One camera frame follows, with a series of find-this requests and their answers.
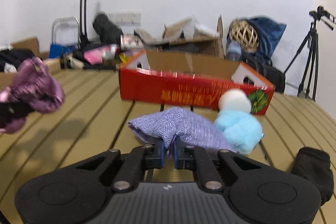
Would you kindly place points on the red cardboard fruit box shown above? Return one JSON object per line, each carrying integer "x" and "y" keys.
{"x": 186, "y": 79}

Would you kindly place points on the black cloth bundle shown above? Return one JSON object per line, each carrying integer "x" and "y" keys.
{"x": 108, "y": 32}

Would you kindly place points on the purple satin bonnet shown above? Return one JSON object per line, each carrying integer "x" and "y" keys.
{"x": 33, "y": 89}

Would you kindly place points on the dark blue fabric bag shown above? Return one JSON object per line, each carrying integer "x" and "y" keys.
{"x": 270, "y": 33}

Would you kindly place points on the black suitcase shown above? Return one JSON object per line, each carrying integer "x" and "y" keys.
{"x": 272, "y": 74}

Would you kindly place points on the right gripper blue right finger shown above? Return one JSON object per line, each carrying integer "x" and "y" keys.
{"x": 183, "y": 156}

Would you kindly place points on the wall power outlet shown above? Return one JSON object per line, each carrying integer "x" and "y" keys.
{"x": 125, "y": 18}

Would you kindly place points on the plastic water bottle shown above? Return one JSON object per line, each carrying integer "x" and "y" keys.
{"x": 233, "y": 50}

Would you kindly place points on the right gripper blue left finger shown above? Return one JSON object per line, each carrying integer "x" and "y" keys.
{"x": 155, "y": 155}

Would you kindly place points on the light blue plush toy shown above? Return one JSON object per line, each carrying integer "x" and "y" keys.
{"x": 241, "y": 129}

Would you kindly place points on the folding step stool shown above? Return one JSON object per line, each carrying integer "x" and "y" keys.
{"x": 65, "y": 32}

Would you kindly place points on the black sock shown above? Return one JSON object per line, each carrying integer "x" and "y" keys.
{"x": 314, "y": 165}

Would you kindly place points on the brown open cardboard box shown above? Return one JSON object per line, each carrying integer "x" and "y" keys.
{"x": 186, "y": 35}

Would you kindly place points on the woven rattan ball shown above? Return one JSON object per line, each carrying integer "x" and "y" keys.
{"x": 245, "y": 34}

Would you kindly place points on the black camera tripod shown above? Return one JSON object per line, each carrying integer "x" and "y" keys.
{"x": 309, "y": 82}

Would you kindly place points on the lavender drawstring pouch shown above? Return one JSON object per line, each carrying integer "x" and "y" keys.
{"x": 176, "y": 122}

